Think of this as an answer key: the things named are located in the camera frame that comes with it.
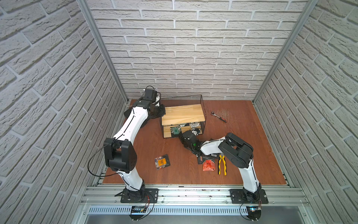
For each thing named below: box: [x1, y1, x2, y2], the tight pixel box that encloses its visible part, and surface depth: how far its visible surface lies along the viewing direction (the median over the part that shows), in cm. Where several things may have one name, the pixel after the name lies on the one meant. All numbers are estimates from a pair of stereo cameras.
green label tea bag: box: [170, 125, 182, 138], surface depth 100 cm
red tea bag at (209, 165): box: [202, 159, 216, 172], surface depth 85 cm
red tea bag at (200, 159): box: [197, 155, 204, 165], surface depth 88 cm
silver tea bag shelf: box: [189, 122, 201, 129], surface depth 102 cm
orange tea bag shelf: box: [154, 154, 171, 171], surface depth 87 cm
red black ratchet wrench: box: [210, 110, 228, 123], surface depth 112 cm
